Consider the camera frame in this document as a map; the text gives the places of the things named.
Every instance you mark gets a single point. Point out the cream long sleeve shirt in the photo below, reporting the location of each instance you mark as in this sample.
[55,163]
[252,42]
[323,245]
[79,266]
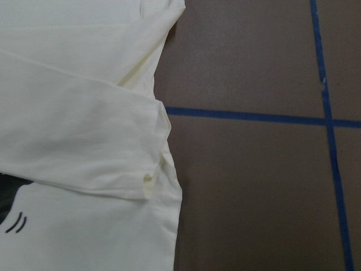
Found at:
[84,138]

